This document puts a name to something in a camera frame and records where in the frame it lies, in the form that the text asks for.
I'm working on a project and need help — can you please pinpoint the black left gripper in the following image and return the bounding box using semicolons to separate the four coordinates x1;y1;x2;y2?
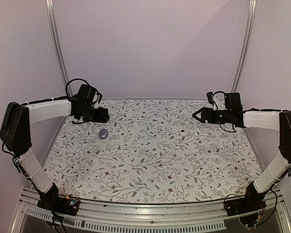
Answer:
79;105;110;123

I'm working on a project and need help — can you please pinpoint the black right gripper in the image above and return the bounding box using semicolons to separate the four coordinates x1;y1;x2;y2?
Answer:
192;108;232;125

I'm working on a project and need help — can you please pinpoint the purple earbud charging case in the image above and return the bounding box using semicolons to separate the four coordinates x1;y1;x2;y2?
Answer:
98;129;109;140

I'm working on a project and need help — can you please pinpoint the white earbud charging case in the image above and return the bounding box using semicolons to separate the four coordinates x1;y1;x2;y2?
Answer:
178;129;187;137

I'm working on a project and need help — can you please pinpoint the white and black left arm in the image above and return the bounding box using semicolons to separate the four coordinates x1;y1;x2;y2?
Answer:
0;84;110;211

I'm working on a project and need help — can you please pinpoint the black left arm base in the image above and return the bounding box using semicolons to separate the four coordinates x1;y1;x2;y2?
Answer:
37;185;80;216

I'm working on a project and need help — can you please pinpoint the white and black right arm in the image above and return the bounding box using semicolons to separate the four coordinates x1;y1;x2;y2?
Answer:
192;92;291;212

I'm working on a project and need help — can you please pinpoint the floral patterned table mat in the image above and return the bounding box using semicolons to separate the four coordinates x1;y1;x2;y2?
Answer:
44;100;262;203

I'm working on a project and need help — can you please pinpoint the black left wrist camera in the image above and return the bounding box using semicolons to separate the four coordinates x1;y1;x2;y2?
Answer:
91;91;102;106

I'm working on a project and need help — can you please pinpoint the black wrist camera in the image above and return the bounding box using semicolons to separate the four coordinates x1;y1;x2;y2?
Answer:
207;92;219;110
91;91;102;106

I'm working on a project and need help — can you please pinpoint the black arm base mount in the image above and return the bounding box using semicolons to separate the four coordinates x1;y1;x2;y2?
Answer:
224;183;266;216

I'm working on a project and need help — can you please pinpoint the aluminium frame rail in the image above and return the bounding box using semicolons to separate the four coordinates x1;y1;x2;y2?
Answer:
11;188;291;233

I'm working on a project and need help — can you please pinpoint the right aluminium corner post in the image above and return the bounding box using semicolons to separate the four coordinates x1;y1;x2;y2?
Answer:
230;0;257;92

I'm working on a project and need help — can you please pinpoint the aluminium corner post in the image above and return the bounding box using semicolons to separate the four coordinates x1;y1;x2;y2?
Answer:
45;0;76;104
230;0;257;92

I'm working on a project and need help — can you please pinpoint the left aluminium corner post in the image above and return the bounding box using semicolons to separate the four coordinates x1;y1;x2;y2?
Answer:
45;0;76;104

